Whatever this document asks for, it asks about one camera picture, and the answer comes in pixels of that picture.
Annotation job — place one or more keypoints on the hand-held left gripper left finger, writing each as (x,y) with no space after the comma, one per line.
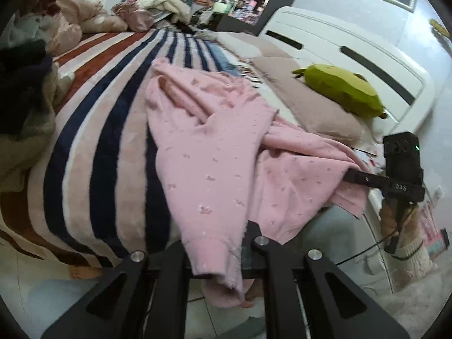
(169,268)

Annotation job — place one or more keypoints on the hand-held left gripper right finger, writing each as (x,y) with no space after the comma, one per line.
(277,275)

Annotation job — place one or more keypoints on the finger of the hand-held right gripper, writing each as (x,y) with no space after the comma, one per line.
(363,178)

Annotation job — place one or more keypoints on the pink dotted garment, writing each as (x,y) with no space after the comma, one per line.
(212,148)

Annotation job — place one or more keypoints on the person's right forearm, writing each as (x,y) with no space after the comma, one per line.
(416,261)

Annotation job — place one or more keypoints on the dark and beige clothes pile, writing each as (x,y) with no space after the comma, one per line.
(24,77)

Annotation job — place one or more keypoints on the person's right hand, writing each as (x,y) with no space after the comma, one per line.
(387,215)

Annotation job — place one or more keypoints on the pink box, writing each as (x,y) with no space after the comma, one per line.
(438,240)

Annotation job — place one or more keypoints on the green avocado plush toy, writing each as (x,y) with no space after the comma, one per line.
(339,84)

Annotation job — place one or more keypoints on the large beige pillow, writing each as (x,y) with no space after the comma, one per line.
(300,95)

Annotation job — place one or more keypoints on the white fluffy rug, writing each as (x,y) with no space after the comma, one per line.
(406,307)

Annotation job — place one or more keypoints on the white bed headboard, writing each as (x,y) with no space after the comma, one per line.
(317,24)

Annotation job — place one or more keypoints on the striped plush blanket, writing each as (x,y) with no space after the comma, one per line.
(106,113)

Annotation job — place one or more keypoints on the flat pale pillow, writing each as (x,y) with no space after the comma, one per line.
(247,42)

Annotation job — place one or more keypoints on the dark grey bookshelf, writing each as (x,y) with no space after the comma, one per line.
(282,0)

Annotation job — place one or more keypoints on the cluttered dark desk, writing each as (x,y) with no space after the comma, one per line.
(226,26)

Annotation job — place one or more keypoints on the white coat pile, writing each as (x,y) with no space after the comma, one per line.
(166,1)

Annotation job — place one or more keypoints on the beige duvet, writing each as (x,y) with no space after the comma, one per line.
(77,10)

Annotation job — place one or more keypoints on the yellow wall hook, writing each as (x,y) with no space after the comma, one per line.
(438,26)

